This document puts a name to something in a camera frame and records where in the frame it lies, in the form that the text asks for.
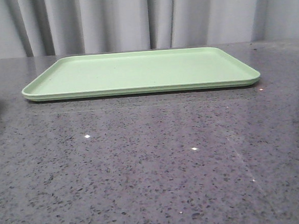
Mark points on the light green plastic tray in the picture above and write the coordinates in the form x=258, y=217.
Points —
x=139, y=72

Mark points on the grey pleated curtain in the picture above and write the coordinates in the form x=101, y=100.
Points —
x=31, y=28

